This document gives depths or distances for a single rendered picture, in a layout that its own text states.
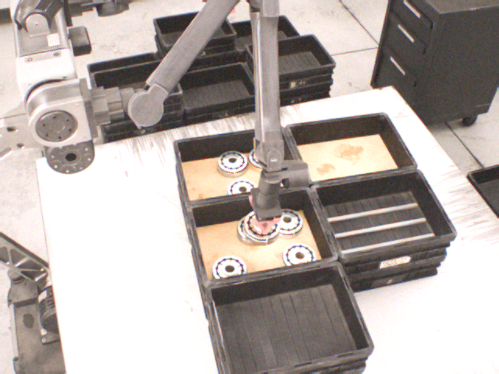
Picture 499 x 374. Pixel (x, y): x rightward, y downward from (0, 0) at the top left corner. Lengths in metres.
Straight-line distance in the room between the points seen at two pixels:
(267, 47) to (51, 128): 0.53
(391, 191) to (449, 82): 1.41
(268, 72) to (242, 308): 0.69
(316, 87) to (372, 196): 1.14
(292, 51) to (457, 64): 0.89
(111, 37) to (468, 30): 2.44
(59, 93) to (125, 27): 3.09
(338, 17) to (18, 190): 2.67
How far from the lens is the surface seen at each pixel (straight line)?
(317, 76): 2.98
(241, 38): 3.50
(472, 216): 2.25
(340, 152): 2.13
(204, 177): 2.00
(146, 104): 1.30
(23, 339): 2.43
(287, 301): 1.71
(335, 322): 1.69
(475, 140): 3.70
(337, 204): 1.96
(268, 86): 1.39
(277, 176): 1.44
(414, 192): 2.04
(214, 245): 1.81
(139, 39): 4.23
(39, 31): 1.47
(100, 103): 1.30
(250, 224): 1.59
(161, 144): 2.32
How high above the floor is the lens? 2.29
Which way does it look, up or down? 48 degrees down
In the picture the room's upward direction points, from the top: 3 degrees clockwise
